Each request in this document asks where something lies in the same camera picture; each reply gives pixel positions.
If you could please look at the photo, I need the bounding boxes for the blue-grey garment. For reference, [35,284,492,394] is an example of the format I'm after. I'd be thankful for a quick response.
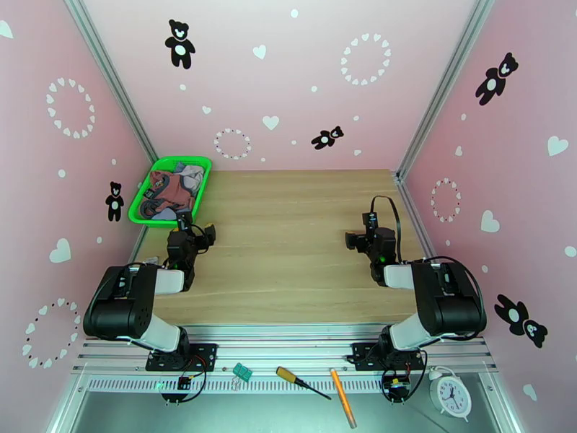
[151,161,193,221]

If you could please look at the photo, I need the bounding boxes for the red tank top grey trim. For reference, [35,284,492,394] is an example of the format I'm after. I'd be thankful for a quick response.
[140,170,199,217]

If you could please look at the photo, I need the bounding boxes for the light lilac shirt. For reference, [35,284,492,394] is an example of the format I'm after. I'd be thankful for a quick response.
[177,163,206,193]

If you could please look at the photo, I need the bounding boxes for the green plastic mesh basket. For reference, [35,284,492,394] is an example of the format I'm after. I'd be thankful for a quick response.
[128,156,213,229]

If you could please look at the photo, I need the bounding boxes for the yellow black power connector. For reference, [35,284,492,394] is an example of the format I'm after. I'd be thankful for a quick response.
[383,375,412,401]

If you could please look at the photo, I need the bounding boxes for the teal binder clip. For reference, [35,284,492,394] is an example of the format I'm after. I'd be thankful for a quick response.
[232,363,253,392]

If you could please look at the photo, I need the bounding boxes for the orange pen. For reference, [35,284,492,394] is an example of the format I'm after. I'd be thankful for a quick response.
[330,367,358,429]

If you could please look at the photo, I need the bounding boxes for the white alarm clock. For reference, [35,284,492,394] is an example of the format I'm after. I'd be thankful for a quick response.
[428,366,473,423]

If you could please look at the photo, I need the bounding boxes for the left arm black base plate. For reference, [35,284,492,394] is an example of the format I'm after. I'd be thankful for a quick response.
[145,344,219,372]

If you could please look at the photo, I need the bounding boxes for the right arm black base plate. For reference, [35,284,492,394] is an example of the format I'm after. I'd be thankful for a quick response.
[351,342,425,372]

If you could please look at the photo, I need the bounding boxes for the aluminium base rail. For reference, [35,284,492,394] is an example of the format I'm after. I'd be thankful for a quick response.
[71,323,499,394]

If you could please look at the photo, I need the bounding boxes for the right base power cable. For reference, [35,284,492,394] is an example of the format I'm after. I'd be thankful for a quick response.
[380,350,427,406]

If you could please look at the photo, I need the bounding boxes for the base power cable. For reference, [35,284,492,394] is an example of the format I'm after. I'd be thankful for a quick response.
[380,350,427,406]
[161,354,209,406]

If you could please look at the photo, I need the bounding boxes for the left base power cable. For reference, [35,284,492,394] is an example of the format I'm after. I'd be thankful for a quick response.
[161,354,209,406]

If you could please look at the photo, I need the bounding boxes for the yellow handled screwdriver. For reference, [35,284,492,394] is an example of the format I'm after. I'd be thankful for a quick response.
[276,366,333,401]

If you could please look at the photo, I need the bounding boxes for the aluminium frame post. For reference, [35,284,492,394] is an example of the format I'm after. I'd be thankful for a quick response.
[396,0,497,180]
[61,0,162,165]

